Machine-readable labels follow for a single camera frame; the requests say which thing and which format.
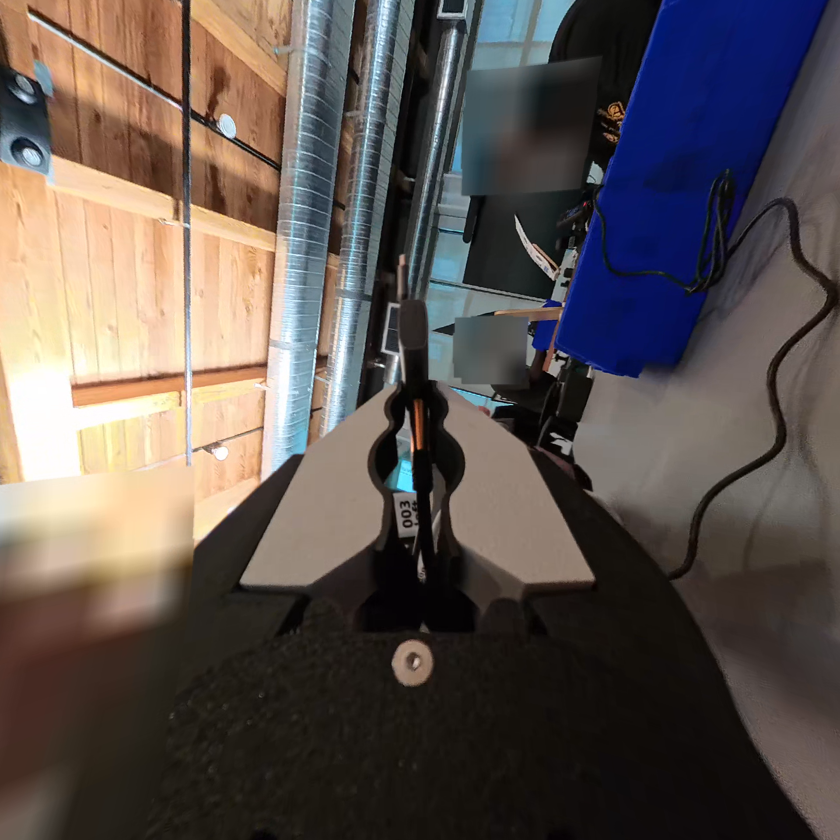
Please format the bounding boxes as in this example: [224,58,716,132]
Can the silver ventilation duct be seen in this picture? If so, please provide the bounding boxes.
[262,0,339,475]
[322,0,403,435]

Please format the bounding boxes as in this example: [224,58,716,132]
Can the black cable blue plugs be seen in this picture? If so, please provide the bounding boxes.
[589,168,737,298]

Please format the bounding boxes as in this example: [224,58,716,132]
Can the silver metal pipe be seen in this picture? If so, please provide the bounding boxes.
[406,0,469,284]

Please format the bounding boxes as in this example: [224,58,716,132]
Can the black monitor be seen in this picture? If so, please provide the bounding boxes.
[461,196,560,301]

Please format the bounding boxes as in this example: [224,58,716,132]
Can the black cable orange plugs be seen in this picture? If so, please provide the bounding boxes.
[408,196,840,581]

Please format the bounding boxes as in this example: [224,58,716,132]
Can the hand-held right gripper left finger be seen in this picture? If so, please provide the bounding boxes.
[239,382,404,632]

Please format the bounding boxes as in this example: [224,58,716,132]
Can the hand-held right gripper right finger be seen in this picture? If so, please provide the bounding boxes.
[427,382,596,632]

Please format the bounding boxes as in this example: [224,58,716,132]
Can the blue plastic bin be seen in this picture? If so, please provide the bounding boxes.
[554,0,831,378]

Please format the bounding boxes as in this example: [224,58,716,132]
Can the grey desk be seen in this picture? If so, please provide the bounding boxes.
[571,0,840,828]

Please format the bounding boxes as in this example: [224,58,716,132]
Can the black ceiling bracket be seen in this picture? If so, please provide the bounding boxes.
[0,64,55,179]

